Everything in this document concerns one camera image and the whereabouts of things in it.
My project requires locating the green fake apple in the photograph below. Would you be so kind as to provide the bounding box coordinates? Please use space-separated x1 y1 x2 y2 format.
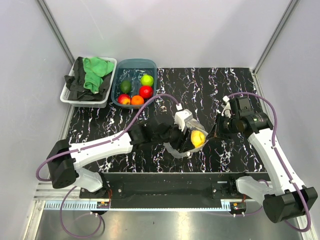
140 74 154 87

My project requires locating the orange fake fruit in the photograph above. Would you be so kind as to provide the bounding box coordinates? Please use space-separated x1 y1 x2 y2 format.
130 95 145 106

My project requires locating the clear polka dot zip bag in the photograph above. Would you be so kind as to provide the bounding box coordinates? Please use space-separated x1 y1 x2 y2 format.
163 118 208 159

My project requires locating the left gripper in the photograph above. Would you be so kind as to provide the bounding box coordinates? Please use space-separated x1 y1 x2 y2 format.
153 118 195 153

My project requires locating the yellow fake lemon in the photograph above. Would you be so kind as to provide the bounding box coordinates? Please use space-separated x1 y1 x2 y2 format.
190 130 206 148

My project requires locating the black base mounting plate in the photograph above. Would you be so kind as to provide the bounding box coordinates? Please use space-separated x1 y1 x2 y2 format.
79 172 258 209

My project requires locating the white plastic basket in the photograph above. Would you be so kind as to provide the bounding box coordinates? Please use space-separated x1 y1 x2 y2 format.
60 56 117 108

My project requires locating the slotted cable duct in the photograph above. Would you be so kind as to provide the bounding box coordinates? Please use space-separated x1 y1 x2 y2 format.
44 200 231 212

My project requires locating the dark green fake avocado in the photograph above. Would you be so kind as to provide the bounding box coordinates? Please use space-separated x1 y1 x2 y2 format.
120 80 132 94

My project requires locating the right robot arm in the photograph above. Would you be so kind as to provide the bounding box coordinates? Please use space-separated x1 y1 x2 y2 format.
207 92 318 230

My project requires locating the black cloth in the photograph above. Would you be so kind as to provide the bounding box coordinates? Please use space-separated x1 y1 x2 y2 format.
64 56 113 102

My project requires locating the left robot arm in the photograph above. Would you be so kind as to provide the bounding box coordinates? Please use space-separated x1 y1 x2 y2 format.
47 111 208 198

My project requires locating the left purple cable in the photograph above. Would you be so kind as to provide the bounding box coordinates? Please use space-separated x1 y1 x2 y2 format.
35 94 183 237

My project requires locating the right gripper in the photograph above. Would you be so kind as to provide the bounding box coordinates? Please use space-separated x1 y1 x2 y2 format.
206 112 240 141

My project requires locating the aluminium frame post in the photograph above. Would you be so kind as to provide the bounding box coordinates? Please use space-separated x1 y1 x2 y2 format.
252 0 300 75
35 0 75 65

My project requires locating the blue translucent plastic tub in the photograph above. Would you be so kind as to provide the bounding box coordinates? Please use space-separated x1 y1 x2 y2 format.
110 58 157 109

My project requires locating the green cloth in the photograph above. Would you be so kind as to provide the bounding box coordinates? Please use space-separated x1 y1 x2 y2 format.
82 57 115 94

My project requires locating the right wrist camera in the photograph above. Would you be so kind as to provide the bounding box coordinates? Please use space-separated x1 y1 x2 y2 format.
221 96 232 118

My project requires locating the left aluminium frame post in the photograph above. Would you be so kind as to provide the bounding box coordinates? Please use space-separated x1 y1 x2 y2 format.
35 0 75 65

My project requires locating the right aluminium frame post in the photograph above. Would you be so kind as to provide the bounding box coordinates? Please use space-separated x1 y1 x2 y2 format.
252 0 300 75

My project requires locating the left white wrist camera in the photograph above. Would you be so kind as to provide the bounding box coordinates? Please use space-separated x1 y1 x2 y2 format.
174 109 193 132

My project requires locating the red fake apple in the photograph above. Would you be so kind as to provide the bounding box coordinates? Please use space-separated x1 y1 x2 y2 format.
139 85 154 99

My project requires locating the red yellow fake peach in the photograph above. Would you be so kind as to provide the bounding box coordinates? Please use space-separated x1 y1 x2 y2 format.
117 94 131 105

